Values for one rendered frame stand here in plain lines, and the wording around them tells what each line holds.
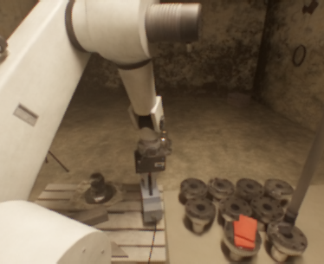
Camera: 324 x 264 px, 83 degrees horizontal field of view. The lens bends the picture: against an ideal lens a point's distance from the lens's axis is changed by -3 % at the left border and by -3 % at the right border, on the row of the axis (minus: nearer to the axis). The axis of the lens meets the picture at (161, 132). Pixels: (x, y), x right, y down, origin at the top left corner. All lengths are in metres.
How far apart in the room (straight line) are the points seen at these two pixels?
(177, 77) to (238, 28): 2.27
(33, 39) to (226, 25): 6.12
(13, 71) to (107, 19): 0.30
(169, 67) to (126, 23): 5.62
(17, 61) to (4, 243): 0.45
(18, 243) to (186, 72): 6.13
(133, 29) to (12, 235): 0.58
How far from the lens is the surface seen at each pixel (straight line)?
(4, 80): 0.64
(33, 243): 0.42
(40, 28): 0.74
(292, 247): 1.71
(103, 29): 0.70
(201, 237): 1.84
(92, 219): 1.72
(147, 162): 1.39
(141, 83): 1.01
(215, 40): 6.46
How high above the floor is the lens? 1.45
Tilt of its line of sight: 24 degrees down
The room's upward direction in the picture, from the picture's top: 1 degrees clockwise
